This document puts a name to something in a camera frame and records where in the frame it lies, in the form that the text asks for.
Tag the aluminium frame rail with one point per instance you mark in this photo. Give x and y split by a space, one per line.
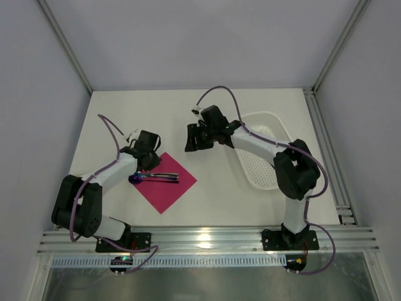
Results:
207 240

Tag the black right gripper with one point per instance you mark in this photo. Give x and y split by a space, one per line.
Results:
198 135

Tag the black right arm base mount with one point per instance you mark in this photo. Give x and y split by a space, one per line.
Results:
278 240

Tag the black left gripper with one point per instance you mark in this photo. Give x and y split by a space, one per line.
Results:
150 160

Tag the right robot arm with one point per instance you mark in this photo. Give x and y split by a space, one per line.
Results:
296 172

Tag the pink paper napkin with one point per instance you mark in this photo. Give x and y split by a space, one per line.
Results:
161 195

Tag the white perforated plastic basket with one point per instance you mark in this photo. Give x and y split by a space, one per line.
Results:
258 168

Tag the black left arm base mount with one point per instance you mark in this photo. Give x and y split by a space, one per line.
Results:
130 242

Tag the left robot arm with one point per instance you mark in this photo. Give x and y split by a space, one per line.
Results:
79 203

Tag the slotted cable duct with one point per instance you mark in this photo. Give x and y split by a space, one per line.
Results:
170 261

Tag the purple metal spoon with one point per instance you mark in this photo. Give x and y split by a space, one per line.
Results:
133 180

